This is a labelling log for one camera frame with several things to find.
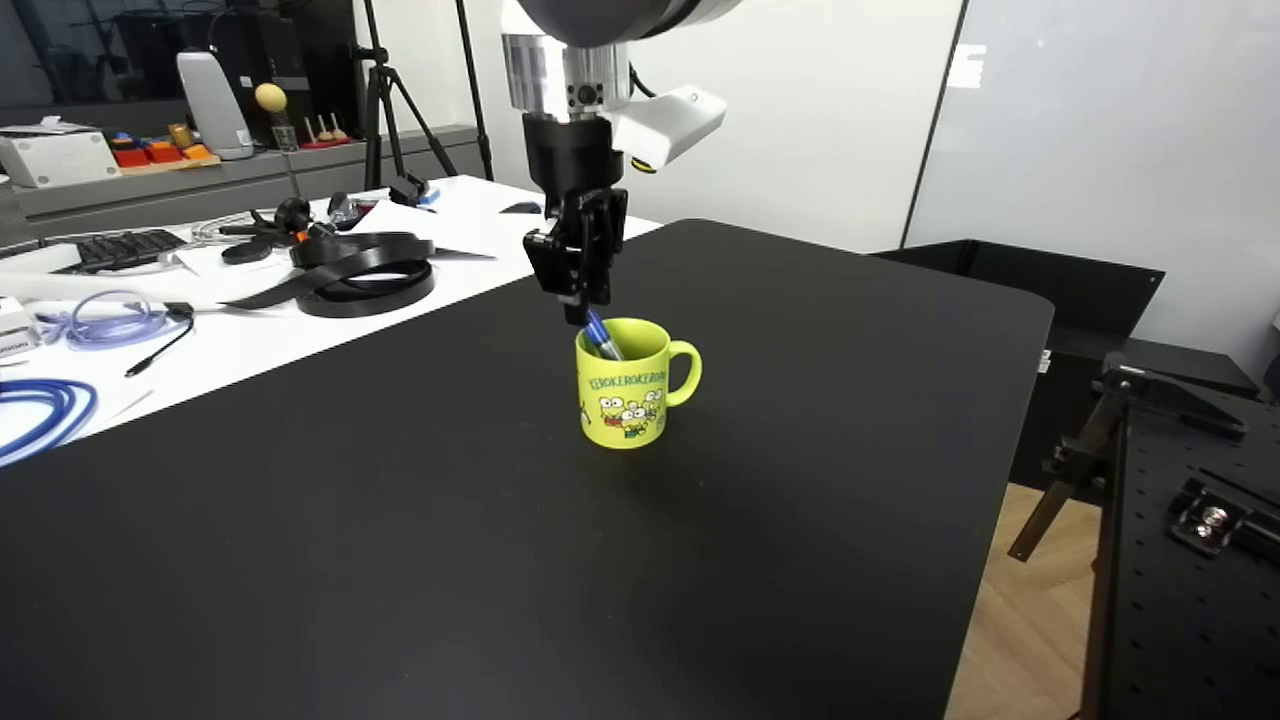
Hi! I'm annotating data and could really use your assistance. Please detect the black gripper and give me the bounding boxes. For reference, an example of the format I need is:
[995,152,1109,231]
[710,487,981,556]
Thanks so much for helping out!
[521,114,633,325]

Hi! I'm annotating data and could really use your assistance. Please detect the blue marker pen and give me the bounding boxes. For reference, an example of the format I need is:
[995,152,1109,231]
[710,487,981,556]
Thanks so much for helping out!
[579,306,629,366]

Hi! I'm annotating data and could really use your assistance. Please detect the yellow-green cartoon mug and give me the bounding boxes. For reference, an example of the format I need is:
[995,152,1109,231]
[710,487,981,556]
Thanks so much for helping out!
[574,311,710,454]

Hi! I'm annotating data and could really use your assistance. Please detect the black tripod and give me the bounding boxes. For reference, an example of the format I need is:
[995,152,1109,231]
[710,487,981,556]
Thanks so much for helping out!
[350,0,464,192]

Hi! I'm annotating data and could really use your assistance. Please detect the black gadget with arms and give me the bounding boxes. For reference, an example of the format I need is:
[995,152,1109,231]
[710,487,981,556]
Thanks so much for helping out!
[216,192,386,274]

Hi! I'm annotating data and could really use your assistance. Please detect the stand with yellow ball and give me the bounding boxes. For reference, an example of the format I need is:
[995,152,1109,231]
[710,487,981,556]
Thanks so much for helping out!
[248,81,322,231]

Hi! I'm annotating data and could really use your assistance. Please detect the grey workbench shelf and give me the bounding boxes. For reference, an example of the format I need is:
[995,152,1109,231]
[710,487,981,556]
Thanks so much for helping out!
[0,124,493,247]

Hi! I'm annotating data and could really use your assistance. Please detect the grey curved panel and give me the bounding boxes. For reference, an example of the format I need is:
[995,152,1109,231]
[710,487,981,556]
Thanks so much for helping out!
[174,48,260,166]

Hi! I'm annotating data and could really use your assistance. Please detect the white paper note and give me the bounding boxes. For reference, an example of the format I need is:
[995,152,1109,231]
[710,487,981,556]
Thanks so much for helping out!
[946,39,994,95]

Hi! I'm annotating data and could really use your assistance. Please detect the red and orange blocks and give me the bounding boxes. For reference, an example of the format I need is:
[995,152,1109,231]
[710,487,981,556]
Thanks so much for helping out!
[105,119,225,173]

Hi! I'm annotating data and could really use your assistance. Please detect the black keyboard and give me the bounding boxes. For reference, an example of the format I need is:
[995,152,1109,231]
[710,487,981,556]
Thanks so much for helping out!
[58,224,193,281]

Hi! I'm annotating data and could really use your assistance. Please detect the clear bluish tube loop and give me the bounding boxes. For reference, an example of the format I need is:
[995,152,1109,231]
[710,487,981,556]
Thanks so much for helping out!
[31,285,182,355]

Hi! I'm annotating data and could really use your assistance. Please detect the white flat device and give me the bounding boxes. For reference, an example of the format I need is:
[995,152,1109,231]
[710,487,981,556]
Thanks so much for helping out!
[0,119,124,198]

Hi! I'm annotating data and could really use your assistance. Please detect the black angled strut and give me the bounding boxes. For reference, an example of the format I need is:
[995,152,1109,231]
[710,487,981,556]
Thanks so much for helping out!
[1005,369,1253,563]

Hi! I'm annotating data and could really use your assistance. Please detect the black perforated breadboard table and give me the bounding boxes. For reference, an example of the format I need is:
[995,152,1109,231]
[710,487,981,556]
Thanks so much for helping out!
[1075,335,1280,720]

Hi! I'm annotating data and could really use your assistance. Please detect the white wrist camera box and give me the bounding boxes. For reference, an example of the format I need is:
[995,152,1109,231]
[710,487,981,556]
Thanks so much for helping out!
[603,83,734,180]

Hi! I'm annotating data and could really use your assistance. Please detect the black coiled cable ring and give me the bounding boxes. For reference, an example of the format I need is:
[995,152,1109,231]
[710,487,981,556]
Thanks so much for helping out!
[294,229,441,320]

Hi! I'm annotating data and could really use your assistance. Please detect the thin black cable with plug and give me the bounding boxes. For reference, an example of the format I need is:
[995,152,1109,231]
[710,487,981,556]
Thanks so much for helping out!
[122,301,202,385]

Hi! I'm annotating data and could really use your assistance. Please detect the blue coiled cable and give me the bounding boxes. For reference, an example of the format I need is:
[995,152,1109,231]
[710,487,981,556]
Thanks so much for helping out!
[0,376,105,473]

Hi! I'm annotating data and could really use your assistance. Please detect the metal clamp mount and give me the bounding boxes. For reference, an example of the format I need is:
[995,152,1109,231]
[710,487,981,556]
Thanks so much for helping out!
[1169,466,1280,563]

